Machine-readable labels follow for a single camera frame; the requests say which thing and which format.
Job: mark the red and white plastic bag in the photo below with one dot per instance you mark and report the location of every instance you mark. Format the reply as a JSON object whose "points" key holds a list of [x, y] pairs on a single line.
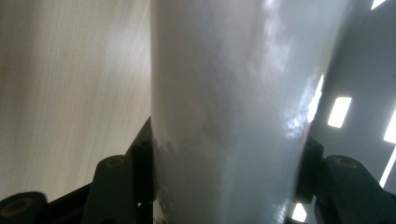
{"points": [[233, 93]]}

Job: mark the row of ceiling light panels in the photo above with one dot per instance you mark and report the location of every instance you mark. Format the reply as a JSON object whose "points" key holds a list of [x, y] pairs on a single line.
{"points": [[339, 112]]}

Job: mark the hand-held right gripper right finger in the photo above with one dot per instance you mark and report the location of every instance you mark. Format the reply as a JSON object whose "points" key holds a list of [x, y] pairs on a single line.
{"points": [[309, 168]]}

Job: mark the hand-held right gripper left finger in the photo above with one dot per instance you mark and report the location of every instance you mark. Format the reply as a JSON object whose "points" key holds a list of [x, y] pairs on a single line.
{"points": [[144, 168]]}

